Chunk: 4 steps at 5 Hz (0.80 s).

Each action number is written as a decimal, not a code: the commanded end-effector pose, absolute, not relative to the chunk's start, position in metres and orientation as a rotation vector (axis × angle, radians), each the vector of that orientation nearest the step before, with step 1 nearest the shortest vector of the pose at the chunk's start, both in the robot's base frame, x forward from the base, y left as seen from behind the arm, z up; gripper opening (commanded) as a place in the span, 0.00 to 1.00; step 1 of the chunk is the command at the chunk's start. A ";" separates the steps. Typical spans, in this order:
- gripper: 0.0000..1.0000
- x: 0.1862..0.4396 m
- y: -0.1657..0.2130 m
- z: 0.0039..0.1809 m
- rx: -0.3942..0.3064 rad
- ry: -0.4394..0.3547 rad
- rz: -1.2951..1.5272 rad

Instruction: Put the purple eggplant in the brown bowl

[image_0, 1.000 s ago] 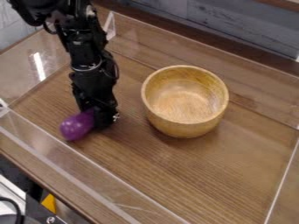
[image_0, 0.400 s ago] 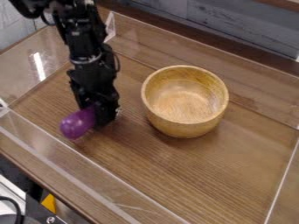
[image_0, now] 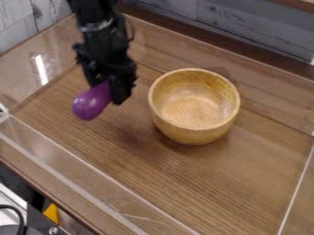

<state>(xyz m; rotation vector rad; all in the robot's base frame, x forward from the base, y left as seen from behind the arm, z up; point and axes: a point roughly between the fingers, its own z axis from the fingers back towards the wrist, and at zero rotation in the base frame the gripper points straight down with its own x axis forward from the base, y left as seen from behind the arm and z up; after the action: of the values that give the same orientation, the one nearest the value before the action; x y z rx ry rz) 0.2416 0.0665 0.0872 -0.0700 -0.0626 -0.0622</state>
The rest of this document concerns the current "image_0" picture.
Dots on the purple toy eggplant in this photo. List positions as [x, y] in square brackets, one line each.
[90, 103]

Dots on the clear acrylic tray wall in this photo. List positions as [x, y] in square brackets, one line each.
[109, 208]

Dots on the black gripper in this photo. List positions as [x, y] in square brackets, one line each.
[103, 58]

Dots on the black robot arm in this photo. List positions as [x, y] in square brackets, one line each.
[97, 10]

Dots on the brown wooden bowl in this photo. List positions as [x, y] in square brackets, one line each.
[194, 104]

